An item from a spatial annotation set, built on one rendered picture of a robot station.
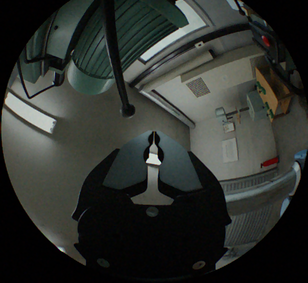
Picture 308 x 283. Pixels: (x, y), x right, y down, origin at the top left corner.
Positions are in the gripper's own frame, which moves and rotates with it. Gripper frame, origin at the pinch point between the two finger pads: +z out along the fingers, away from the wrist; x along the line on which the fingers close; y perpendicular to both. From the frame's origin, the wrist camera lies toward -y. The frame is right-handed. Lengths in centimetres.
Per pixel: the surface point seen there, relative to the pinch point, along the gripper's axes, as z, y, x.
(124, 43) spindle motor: 8.0, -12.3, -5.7
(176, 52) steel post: 153, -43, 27
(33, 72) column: 3.7, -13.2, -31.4
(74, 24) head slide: 3.9, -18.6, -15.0
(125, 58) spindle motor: 11.9, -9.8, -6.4
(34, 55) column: 1.2, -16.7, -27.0
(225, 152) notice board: 172, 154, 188
